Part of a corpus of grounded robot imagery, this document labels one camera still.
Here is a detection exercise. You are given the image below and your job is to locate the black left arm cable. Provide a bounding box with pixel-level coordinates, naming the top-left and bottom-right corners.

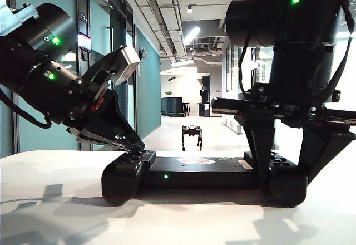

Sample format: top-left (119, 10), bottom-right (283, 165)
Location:
top-left (0, 87), bottom-right (53, 129)

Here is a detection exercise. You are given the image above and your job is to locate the black quadruped robot dog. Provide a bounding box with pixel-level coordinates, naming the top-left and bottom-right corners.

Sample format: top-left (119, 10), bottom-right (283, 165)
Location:
top-left (181, 124), bottom-right (204, 153)

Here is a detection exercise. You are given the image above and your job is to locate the black remote control with joysticks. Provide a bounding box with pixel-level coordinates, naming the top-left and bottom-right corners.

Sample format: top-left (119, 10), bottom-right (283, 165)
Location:
top-left (101, 149), bottom-right (309, 208)

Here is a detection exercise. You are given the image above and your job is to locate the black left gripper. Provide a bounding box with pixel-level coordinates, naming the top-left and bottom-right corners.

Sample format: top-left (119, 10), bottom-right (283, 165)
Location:
top-left (62, 69), bottom-right (146, 153)

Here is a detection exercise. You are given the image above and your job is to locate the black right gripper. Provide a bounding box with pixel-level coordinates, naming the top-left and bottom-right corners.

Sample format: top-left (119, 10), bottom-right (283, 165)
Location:
top-left (210, 82), bottom-right (356, 190)

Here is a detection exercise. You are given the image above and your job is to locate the long vertical door handle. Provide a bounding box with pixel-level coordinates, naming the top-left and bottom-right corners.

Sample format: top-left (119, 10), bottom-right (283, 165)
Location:
top-left (106, 26), bottom-right (116, 54)

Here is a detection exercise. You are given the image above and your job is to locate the lit door display panel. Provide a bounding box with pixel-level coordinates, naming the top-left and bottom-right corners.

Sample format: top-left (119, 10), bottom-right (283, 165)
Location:
top-left (77, 33), bottom-right (93, 52)

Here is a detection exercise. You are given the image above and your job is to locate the long linear ceiling light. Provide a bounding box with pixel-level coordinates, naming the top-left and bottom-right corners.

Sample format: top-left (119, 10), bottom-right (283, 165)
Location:
top-left (170, 59), bottom-right (195, 68)
top-left (182, 27), bottom-right (201, 45)

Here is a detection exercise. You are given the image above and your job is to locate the dark counter with white top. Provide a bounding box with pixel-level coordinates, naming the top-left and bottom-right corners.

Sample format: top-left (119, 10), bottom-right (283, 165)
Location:
top-left (160, 96), bottom-right (186, 117)

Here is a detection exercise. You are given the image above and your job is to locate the room number sign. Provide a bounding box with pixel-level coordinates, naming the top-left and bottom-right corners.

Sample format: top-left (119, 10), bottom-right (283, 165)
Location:
top-left (79, 13), bottom-right (89, 33)

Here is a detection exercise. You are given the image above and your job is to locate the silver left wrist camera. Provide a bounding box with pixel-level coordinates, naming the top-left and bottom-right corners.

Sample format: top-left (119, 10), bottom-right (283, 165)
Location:
top-left (112, 45), bottom-right (141, 86)

